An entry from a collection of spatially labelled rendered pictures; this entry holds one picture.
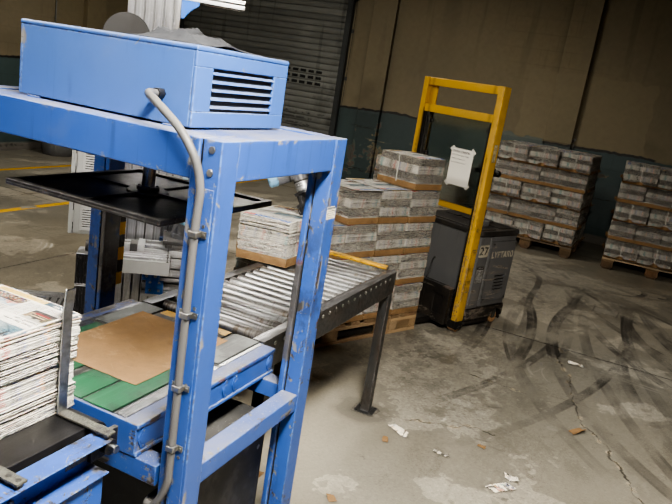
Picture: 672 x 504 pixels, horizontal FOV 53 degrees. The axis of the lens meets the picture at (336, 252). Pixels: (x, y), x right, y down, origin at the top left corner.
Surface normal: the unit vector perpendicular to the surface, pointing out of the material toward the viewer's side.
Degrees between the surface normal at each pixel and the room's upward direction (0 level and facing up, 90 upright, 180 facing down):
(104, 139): 90
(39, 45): 90
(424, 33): 90
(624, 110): 90
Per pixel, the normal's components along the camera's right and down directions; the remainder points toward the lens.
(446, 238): -0.74, 0.05
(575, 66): -0.43, 0.16
